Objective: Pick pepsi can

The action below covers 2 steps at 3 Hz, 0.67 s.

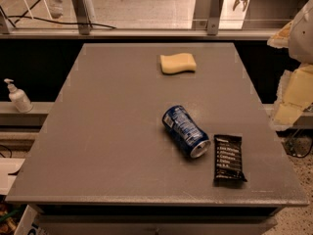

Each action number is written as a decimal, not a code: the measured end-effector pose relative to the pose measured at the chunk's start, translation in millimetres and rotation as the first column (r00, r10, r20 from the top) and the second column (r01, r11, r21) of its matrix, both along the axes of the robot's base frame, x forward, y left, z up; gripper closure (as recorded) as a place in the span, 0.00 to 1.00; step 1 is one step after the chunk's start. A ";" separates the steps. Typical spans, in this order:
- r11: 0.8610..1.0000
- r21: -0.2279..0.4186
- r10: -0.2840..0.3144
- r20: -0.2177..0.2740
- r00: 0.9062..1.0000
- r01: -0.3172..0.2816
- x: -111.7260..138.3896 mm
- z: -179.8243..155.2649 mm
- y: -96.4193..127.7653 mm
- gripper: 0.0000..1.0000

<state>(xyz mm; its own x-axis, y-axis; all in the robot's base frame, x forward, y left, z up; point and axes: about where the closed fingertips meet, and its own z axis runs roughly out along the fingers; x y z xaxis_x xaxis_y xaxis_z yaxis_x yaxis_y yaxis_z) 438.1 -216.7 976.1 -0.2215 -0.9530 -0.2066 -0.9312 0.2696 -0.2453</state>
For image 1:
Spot yellow foam padded gripper finger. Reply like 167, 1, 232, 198
271, 64, 313, 127

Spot blue pepsi can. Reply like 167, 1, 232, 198
162, 105, 210, 159

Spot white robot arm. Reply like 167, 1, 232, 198
267, 0, 313, 131

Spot black snack bar wrapper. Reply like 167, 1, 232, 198
214, 134, 246, 182

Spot yellow sponge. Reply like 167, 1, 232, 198
160, 53, 197, 74

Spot white pump bottle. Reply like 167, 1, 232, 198
4, 78, 33, 113

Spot black cables on floor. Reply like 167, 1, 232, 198
284, 129, 313, 159

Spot right metal bracket post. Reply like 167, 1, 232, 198
206, 0, 224, 35

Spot metal bracket post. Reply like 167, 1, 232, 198
206, 0, 224, 35
71, 0, 91, 35

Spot left metal bracket post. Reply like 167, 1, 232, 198
71, 0, 91, 35

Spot black cable behind table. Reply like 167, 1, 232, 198
0, 0, 117, 30

